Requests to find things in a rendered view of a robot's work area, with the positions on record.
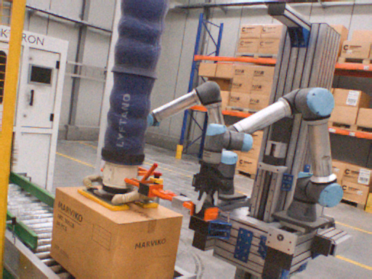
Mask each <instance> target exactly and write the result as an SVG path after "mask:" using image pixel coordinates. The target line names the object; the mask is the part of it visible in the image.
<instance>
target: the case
mask: <svg viewBox="0 0 372 279"><path fill-rule="evenodd" d="M85 188H86V187H85V186H82V187H57V188H56V194H55V202H54V215H53V222H52V235H51V241H52V242H51V248H50V256H51V257H52V258H54V259H55V260H56V261H57V262H58V263H60V265H61V266H62V267H64V268H65V269H66V270H67V271H68V272H69V273H70V274H71V275H72V276H73V277H75V278H76V279H173V274H174V266H175V262H176V258H177V249H178V245H179V237H180V232H181V227H182V219H183V215H181V214H179V213H177V212H175V211H172V210H171V209H168V208H166V207H164V206H161V205H159V204H158V207H152V208H142V207H140V206H138V205H136V204H134V203H131V202H129V201H128V202H124V203H123V202H122V203H123V204H125V205H127V206H129V210H123V211H111V210H110V209H107V208H105V207H104V206H102V205H100V204H98V203H96V202H94V201H92V200H91V199H89V198H87V197H85V196H83V195H82V194H80V193H77V189H85Z"/></svg>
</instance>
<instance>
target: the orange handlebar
mask: <svg viewBox="0 0 372 279"><path fill-rule="evenodd" d="M138 168H139V171H138V175H137V176H144V175H145V174H146V173H147V171H148V170H149V169H145V168H142V167H140V166H138ZM132 179H134V180H136V181H138V182H139V180H138V179H135V178H133V177H132ZM132 179H129V178H125V179H124V181H125V182H128V183H129V184H131V185H134V186H136V187H139V183H138V182H136V181H134V180H132ZM151 193H153V194H155V195H158V196H157V197H159V198H161V199H164V200H169V201H171V200H172V196H176V195H175V194H174V192H172V191H170V190H163V189H161V188H159V189H158V190H156V189H152V190H151ZM192 203H193V202H192V201H191V202H190V203H188V202H184V203H183V204H182V205H183V206H184V207H186V208H188V209H191V204H192ZM217 215H218V212H217V211H215V212H209V214H208V216H209V217H217Z"/></svg>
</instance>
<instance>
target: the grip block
mask: <svg viewBox="0 0 372 279"><path fill-rule="evenodd" d="M159 188H161V189H163V184H160V183H158V182H155V181H153V180H140V181H139V187H138V191H137V192H138V193H141V194H143V195H146V196H147V194H148V197H157V196H158V195H155V194H153V193H151V190H152V189H156V190H158V189H159Z"/></svg>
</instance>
